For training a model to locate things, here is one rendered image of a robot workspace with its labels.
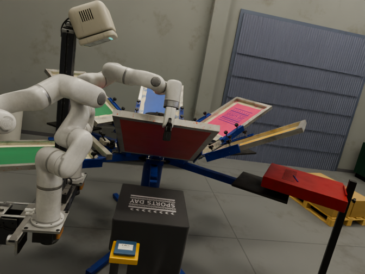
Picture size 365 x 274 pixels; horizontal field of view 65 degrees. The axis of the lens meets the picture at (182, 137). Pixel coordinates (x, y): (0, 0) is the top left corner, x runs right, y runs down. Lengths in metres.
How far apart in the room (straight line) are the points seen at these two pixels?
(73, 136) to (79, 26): 0.43
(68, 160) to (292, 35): 5.91
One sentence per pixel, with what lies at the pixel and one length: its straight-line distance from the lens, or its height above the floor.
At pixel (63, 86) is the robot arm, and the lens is 1.11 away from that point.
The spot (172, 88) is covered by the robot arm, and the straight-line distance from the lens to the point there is 1.38.
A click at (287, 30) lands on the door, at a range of 6.56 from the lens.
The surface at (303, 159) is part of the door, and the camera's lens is 7.25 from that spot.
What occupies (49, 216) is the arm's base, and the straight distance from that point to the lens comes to 1.29.
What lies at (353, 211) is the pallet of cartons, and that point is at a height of 0.23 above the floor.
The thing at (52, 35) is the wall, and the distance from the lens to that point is 6.13.
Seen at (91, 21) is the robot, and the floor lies 1.95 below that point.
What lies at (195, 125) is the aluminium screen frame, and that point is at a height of 1.54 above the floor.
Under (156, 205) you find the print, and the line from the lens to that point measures 1.90.
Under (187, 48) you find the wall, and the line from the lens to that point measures 5.96.
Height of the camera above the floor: 1.85
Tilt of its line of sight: 14 degrees down
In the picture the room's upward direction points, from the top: 10 degrees clockwise
